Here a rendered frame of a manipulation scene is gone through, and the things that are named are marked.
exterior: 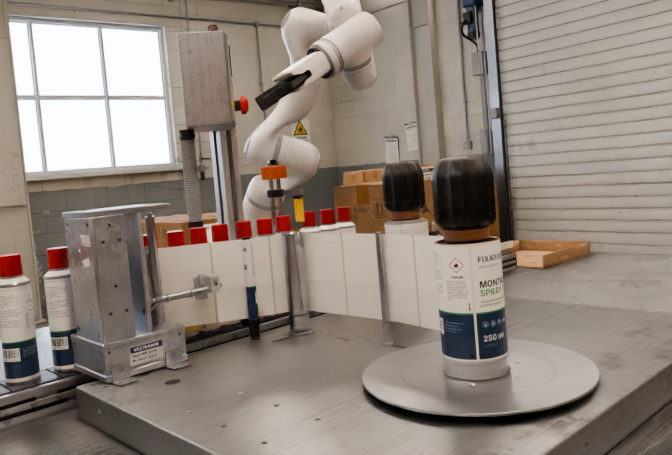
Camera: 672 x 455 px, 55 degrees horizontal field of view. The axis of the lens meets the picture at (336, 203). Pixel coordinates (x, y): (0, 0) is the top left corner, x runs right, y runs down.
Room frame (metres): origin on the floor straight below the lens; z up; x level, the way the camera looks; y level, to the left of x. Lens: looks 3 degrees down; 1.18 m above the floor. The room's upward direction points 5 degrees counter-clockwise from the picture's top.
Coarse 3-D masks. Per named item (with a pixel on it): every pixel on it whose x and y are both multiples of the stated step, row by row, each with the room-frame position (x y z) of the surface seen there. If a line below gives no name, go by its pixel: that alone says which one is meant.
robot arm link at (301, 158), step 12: (288, 144) 1.97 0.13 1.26; (300, 144) 1.98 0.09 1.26; (312, 144) 2.02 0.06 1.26; (288, 156) 1.96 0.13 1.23; (300, 156) 1.97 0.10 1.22; (312, 156) 1.98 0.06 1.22; (288, 168) 1.97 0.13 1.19; (300, 168) 1.97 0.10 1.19; (312, 168) 1.99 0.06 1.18; (252, 180) 2.06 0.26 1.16; (264, 180) 2.05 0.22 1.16; (288, 180) 2.01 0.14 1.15; (300, 180) 2.00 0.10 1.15; (252, 192) 2.04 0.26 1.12; (264, 192) 2.02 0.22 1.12; (264, 204) 2.04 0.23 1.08; (276, 204) 2.06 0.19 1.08
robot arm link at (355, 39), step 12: (360, 12) 1.48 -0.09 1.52; (348, 24) 1.45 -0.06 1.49; (360, 24) 1.45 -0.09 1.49; (372, 24) 1.45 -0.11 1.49; (324, 36) 1.44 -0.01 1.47; (336, 36) 1.42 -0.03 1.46; (348, 36) 1.43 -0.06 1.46; (360, 36) 1.44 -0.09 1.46; (372, 36) 1.45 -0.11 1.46; (336, 48) 1.41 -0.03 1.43; (348, 48) 1.42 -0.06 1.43; (360, 48) 1.44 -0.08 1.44; (372, 48) 1.48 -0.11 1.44; (348, 60) 1.43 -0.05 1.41; (360, 60) 1.46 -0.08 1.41
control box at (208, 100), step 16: (192, 32) 1.31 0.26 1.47; (208, 32) 1.32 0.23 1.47; (192, 48) 1.31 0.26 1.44; (208, 48) 1.32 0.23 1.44; (224, 48) 1.32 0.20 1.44; (192, 64) 1.31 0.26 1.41; (208, 64) 1.32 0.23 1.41; (224, 64) 1.32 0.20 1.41; (192, 80) 1.31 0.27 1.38; (208, 80) 1.32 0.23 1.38; (224, 80) 1.32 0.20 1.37; (192, 96) 1.31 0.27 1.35; (208, 96) 1.32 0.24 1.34; (224, 96) 1.32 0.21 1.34; (192, 112) 1.31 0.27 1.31; (208, 112) 1.32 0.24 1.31; (224, 112) 1.32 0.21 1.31; (192, 128) 1.35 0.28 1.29; (208, 128) 1.38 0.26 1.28; (224, 128) 1.42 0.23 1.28
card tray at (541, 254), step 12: (516, 240) 2.27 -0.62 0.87; (528, 240) 2.26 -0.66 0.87; (540, 240) 2.22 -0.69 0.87; (552, 240) 2.19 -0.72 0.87; (516, 252) 2.23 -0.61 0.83; (528, 252) 2.21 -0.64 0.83; (540, 252) 2.18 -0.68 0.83; (552, 252) 1.93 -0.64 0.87; (564, 252) 1.98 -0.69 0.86; (576, 252) 2.03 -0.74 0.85; (588, 252) 2.09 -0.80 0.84; (528, 264) 1.97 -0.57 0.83; (540, 264) 1.95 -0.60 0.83; (552, 264) 1.93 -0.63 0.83
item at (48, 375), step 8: (288, 312) 1.37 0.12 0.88; (264, 320) 1.31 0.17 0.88; (224, 328) 1.27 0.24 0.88; (232, 328) 1.26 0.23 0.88; (240, 328) 1.27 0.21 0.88; (200, 336) 1.22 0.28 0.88; (208, 336) 1.22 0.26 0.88; (48, 368) 1.09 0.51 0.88; (48, 376) 1.04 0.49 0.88; (56, 376) 1.04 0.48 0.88; (64, 376) 1.03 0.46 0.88; (0, 384) 1.02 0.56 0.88; (24, 384) 1.01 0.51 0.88; (32, 384) 1.00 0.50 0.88; (40, 384) 1.01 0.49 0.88; (0, 392) 0.98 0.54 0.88; (8, 392) 0.97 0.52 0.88
